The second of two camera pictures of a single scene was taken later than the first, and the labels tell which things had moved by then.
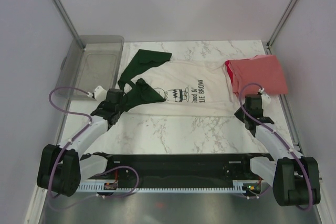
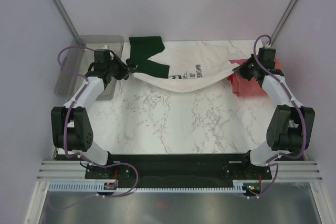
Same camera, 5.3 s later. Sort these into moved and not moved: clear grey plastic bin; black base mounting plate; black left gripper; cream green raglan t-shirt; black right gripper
Moved: cream green raglan t-shirt; black left gripper; black right gripper
Not moved: black base mounting plate; clear grey plastic bin
